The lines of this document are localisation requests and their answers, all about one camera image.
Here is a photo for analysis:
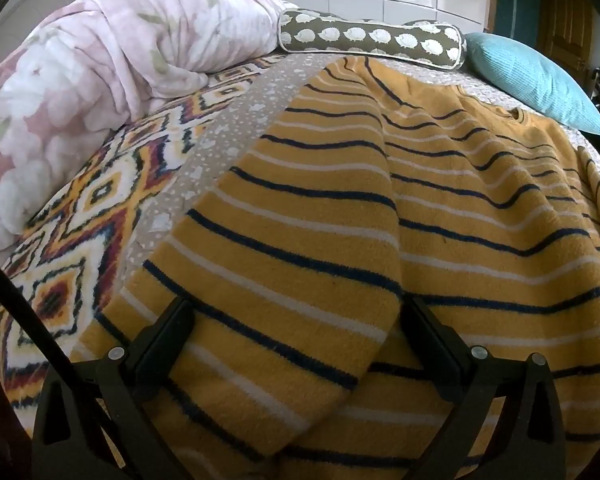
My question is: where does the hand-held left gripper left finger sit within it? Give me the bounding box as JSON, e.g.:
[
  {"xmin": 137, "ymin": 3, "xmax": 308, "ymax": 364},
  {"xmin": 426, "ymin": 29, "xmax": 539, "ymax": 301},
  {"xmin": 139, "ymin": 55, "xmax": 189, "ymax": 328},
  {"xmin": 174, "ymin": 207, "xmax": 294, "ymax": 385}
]
[{"xmin": 31, "ymin": 296, "xmax": 197, "ymax": 480}]

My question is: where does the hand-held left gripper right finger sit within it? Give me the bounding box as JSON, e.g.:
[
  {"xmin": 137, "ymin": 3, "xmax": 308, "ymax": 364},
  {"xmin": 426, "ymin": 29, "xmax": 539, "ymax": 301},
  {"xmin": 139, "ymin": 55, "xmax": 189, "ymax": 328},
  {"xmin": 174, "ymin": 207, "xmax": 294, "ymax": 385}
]
[{"xmin": 400, "ymin": 296, "xmax": 567, "ymax": 480}]

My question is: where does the yellow striped sweater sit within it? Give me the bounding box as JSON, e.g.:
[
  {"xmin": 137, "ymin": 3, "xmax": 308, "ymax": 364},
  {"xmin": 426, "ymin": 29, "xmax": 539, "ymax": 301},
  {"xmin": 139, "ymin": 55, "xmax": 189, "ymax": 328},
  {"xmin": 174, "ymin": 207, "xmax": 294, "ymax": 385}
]
[{"xmin": 70, "ymin": 55, "xmax": 600, "ymax": 480}]

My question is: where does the geometric patterned blanket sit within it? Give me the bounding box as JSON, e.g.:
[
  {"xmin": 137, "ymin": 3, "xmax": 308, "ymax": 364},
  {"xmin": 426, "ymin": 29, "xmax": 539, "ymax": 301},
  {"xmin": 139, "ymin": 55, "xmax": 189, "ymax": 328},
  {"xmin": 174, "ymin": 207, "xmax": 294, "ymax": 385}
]
[{"xmin": 0, "ymin": 55, "xmax": 286, "ymax": 411}]

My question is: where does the beige spotted bedsheet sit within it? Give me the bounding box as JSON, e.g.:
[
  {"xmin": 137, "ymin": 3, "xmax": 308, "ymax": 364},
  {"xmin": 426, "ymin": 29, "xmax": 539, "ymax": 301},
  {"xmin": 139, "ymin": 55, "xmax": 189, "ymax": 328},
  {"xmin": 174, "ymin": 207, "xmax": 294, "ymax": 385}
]
[{"xmin": 122, "ymin": 51, "xmax": 600, "ymax": 286}]

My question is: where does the teal pillow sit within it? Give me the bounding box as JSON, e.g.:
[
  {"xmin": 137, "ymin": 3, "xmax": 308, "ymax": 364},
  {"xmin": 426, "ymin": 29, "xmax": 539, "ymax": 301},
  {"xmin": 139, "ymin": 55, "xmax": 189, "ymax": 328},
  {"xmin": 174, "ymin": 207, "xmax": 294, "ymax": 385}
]
[{"xmin": 462, "ymin": 32, "xmax": 600, "ymax": 137}]

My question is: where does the pink floral duvet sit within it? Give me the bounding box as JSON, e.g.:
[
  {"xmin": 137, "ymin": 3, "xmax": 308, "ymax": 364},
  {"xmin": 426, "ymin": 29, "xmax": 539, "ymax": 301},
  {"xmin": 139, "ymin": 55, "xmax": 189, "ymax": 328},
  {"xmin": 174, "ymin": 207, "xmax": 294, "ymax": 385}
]
[{"xmin": 0, "ymin": 0, "xmax": 301, "ymax": 376}]

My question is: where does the olive bolster pillow white print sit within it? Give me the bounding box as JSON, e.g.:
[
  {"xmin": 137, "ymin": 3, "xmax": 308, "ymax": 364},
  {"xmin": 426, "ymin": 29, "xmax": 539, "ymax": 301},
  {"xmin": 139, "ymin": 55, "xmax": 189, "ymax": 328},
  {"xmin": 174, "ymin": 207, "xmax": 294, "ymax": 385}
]
[{"xmin": 276, "ymin": 8, "xmax": 467, "ymax": 71}]

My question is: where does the wooden door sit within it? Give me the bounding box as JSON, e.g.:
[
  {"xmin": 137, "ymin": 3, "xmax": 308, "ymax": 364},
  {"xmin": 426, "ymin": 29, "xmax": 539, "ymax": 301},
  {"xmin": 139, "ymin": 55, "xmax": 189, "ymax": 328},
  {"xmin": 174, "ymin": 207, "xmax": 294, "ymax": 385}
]
[{"xmin": 536, "ymin": 0, "xmax": 597, "ymax": 86}]

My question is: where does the beige curved headboard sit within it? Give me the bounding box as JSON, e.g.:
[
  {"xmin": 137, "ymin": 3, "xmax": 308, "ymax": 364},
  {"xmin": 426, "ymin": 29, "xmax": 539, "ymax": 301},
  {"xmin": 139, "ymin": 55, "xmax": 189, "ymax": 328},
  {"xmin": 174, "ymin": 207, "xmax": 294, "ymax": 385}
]
[{"xmin": 0, "ymin": 0, "xmax": 151, "ymax": 86}]

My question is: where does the teal door panel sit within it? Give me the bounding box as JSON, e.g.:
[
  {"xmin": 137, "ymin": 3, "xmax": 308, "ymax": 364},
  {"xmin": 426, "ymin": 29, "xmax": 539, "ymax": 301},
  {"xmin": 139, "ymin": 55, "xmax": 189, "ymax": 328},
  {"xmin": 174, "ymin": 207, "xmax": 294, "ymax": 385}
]
[{"xmin": 492, "ymin": 0, "xmax": 545, "ymax": 45}]

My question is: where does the black cable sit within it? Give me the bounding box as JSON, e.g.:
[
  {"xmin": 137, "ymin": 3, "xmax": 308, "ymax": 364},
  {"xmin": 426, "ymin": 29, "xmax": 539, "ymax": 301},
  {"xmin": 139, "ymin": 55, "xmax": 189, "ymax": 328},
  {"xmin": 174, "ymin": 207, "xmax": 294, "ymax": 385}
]
[{"xmin": 0, "ymin": 247, "xmax": 131, "ymax": 480}]

